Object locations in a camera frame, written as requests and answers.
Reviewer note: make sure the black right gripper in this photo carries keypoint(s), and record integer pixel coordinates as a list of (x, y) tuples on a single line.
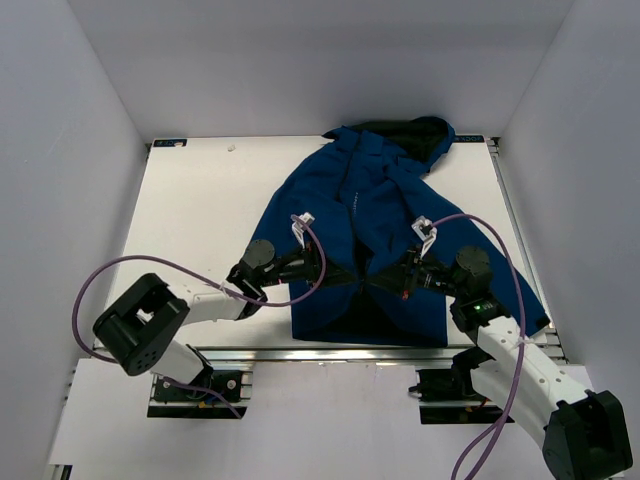
[(397, 279)]

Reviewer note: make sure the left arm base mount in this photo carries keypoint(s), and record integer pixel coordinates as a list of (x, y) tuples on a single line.
[(222, 394)]

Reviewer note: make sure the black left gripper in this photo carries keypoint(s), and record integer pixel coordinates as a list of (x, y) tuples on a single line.
[(310, 255)]

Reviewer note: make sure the blue table label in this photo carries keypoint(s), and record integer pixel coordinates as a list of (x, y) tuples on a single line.
[(169, 143), (469, 139)]

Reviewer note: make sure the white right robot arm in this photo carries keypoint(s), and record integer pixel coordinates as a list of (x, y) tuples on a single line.
[(581, 434)]

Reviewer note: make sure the left blue table label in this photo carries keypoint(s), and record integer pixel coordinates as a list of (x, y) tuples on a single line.
[(169, 143)]

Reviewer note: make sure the blue and black jacket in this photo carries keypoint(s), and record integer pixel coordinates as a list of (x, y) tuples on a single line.
[(364, 188)]

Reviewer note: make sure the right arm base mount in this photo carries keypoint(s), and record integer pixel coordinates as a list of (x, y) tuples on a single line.
[(442, 401)]

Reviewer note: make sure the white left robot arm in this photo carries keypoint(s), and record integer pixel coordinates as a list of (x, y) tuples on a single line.
[(138, 329)]

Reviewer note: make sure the right blue table label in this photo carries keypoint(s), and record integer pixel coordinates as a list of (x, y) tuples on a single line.
[(469, 139)]

